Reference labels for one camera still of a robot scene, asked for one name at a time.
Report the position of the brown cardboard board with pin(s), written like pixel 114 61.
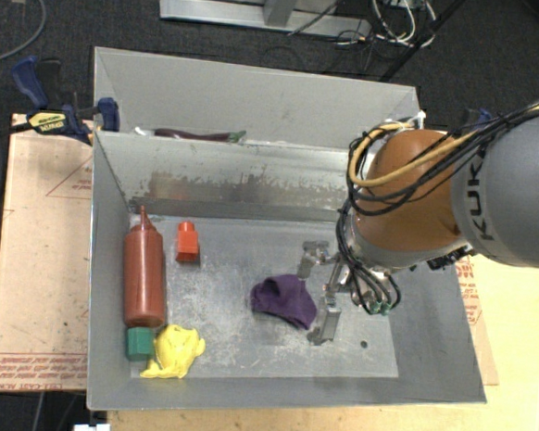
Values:
pixel 43 262

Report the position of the yellow toy animal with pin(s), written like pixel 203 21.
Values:
pixel 176 351

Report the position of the orange-red small block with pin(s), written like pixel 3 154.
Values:
pixel 187 243

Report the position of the red-brown squeeze bottle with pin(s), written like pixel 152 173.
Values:
pixel 145 274

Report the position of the green cube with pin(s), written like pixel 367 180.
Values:
pixel 138 343

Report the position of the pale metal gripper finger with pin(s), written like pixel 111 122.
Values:
pixel 327 320
pixel 311 259

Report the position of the purple cloth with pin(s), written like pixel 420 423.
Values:
pixel 283 299

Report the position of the grey metal bin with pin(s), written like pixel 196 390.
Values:
pixel 265 274

